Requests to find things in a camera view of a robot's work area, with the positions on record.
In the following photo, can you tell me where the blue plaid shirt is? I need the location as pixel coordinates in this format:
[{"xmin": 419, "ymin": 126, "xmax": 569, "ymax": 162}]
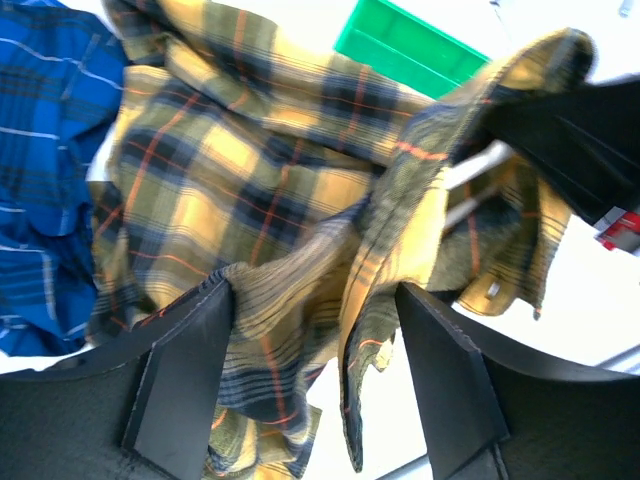
[{"xmin": 1, "ymin": 1, "xmax": 127, "ymax": 356}]

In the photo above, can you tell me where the green plastic tray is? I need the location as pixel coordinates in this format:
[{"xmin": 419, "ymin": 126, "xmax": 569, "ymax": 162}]
[{"xmin": 334, "ymin": 0, "xmax": 488, "ymax": 99}]

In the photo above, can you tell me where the yellow plaid flannel shirt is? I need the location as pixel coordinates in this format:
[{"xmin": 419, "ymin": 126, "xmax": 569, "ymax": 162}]
[{"xmin": 87, "ymin": 1, "xmax": 595, "ymax": 479}]

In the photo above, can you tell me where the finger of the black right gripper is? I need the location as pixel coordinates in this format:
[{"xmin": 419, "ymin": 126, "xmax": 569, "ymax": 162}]
[{"xmin": 482, "ymin": 77, "xmax": 639, "ymax": 225}]

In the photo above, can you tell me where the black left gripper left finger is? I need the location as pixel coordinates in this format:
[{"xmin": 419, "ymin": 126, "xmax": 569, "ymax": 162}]
[{"xmin": 1, "ymin": 281, "xmax": 233, "ymax": 479}]

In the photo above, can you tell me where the white plastic hanger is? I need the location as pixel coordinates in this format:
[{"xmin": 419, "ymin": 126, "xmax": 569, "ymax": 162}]
[{"xmin": 443, "ymin": 141, "xmax": 513, "ymax": 230}]

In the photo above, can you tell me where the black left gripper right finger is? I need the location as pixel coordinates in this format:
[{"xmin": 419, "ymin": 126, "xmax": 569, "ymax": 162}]
[{"xmin": 395, "ymin": 284, "xmax": 639, "ymax": 479}]

